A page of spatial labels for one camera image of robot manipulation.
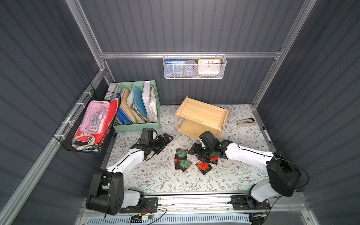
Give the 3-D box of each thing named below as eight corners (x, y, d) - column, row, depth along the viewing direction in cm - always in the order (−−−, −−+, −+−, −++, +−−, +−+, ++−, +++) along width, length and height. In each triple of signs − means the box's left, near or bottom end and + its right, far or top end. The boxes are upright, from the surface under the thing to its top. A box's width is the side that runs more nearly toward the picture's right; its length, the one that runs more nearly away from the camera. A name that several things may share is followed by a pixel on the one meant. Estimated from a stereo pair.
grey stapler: (237, 126, 109) (238, 124, 107) (235, 120, 113) (236, 118, 111) (255, 126, 109) (257, 124, 107) (253, 120, 113) (254, 118, 111)
